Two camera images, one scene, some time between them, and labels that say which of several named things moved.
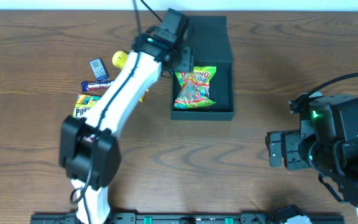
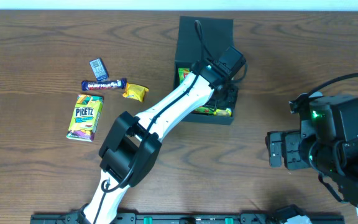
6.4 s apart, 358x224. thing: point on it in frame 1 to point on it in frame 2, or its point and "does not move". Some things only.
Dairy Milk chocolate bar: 97,86 does not move
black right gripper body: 286,149 does not move
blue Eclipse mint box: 98,70 does not move
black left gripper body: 186,58 to 229,94
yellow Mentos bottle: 119,58 to 227,112
